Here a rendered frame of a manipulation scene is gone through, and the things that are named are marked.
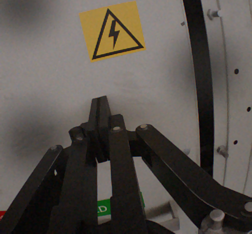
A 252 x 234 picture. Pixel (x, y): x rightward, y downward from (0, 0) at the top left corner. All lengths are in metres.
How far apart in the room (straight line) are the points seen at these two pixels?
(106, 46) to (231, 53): 0.15
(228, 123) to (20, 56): 0.27
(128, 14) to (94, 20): 0.03
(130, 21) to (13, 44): 0.12
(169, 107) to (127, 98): 0.05
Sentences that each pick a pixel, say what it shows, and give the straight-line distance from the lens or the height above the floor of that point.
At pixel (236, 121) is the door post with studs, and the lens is 0.31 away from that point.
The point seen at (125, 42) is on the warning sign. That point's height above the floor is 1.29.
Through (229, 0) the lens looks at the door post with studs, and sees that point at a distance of 0.27.
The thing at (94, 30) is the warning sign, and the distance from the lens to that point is 0.20.
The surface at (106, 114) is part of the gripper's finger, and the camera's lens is 0.16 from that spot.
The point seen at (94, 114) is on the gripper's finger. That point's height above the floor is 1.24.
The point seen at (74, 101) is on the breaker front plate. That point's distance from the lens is 0.21.
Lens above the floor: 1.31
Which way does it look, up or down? 22 degrees down
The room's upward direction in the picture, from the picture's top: 13 degrees counter-clockwise
